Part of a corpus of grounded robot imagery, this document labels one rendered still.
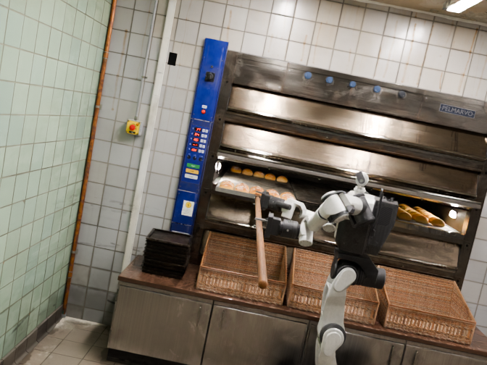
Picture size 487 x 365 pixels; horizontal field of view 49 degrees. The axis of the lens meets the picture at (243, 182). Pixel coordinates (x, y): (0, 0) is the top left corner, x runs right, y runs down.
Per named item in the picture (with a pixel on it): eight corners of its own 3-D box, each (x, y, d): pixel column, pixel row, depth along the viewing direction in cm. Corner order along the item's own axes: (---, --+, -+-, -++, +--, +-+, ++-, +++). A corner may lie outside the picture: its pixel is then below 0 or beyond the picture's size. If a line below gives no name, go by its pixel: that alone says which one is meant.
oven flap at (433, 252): (205, 219, 376) (211, 192, 380) (455, 270, 373) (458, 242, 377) (205, 218, 371) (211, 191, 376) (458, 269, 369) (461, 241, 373)
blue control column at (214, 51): (188, 263, 577) (225, 65, 550) (202, 266, 576) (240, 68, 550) (149, 336, 385) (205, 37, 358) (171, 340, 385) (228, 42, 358)
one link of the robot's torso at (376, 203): (385, 253, 300) (398, 191, 296) (385, 266, 267) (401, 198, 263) (333, 240, 307) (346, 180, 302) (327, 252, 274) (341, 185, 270)
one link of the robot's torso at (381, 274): (377, 285, 296) (384, 255, 294) (383, 292, 284) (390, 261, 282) (328, 276, 296) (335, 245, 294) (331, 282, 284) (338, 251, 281)
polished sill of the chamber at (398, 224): (211, 187, 380) (212, 182, 379) (460, 238, 377) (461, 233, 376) (211, 189, 374) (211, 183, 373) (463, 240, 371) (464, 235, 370)
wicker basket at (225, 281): (201, 267, 378) (209, 229, 375) (279, 282, 378) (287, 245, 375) (193, 289, 330) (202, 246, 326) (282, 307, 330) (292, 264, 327)
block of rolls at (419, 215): (365, 202, 446) (367, 195, 445) (422, 214, 445) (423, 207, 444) (381, 215, 386) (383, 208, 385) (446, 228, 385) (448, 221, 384)
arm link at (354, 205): (353, 209, 232) (368, 212, 251) (338, 185, 237) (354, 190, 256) (331, 223, 237) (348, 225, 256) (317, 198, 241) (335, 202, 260)
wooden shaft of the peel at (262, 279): (267, 290, 166) (268, 282, 165) (257, 289, 166) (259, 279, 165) (259, 201, 336) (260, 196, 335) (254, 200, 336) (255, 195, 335)
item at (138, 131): (127, 132, 371) (129, 119, 370) (140, 135, 371) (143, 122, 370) (124, 133, 364) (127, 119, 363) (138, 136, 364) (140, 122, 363)
